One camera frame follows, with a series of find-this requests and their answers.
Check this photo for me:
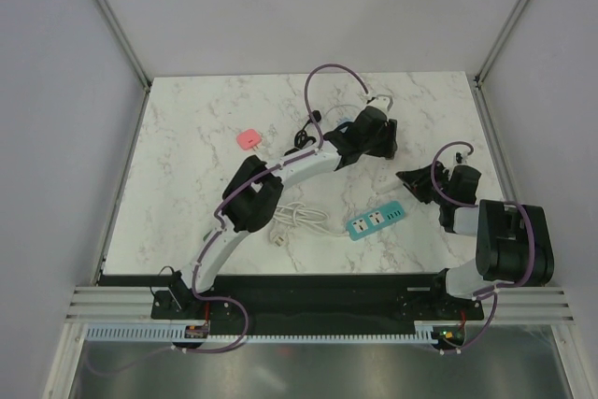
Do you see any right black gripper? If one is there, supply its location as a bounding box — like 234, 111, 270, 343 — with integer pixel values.
396, 161, 451, 207

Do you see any teal power strip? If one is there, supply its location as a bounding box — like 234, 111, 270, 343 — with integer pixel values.
346, 201, 406, 241

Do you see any pink plug adapter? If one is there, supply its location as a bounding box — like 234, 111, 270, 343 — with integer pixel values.
235, 129, 263, 151

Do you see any light blue plug with cable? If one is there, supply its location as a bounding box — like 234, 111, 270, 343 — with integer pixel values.
321, 104, 361, 131

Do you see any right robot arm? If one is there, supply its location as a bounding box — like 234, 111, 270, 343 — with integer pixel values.
396, 162, 555, 319

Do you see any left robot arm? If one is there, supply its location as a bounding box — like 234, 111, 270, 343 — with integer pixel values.
168, 103, 398, 318

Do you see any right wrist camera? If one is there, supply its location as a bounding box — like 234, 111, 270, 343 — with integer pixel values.
454, 151, 471, 164

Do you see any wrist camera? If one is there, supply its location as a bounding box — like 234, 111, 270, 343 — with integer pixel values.
454, 151, 471, 164
367, 94, 393, 114

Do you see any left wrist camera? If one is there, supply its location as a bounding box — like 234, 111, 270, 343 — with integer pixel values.
367, 94, 393, 114

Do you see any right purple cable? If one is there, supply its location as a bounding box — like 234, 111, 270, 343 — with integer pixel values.
432, 140, 538, 356

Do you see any purple cable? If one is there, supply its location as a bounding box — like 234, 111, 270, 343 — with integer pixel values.
191, 62, 370, 377
432, 140, 538, 356

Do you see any black power strip cable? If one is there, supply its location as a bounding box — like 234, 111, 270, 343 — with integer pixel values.
284, 109, 324, 155

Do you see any white coiled cable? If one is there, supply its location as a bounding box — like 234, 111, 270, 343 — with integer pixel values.
266, 201, 347, 247

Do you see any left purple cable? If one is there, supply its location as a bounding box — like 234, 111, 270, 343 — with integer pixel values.
191, 62, 370, 377

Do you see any white cable tray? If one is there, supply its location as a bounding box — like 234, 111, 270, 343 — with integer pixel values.
84, 322, 440, 346

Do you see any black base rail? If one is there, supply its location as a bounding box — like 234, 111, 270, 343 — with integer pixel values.
151, 273, 484, 339

